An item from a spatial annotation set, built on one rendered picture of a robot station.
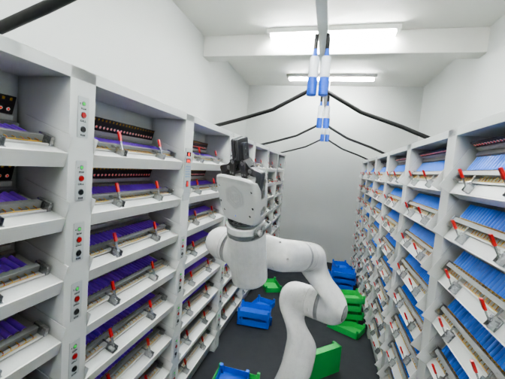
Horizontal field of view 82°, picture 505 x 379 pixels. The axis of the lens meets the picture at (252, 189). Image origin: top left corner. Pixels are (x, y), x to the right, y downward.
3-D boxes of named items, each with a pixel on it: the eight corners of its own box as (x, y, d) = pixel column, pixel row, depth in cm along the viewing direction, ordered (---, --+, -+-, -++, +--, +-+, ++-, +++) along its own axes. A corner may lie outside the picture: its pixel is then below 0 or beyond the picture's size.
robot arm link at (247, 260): (241, 216, 69) (273, 228, 64) (245, 262, 75) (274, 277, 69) (216, 232, 64) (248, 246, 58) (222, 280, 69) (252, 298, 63)
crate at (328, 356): (339, 371, 222) (331, 365, 229) (342, 346, 220) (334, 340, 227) (308, 383, 207) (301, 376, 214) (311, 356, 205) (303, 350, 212)
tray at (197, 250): (220, 245, 226) (226, 229, 224) (182, 271, 167) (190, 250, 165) (198, 234, 230) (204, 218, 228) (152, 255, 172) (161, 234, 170)
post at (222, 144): (218, 345, 241) (234, 133, 228) (213, 352, 232) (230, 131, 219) (196, 340, 246) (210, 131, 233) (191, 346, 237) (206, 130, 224)
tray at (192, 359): (213, 341, 232) (219, 326, 230) (173, 398, 173) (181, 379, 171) (191, 328, 236) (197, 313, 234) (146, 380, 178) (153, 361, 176)
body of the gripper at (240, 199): (254, 237, 57) (250, 183, 53) (216, 223, 63) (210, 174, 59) (275, 221, 62) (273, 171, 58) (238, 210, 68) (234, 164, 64)
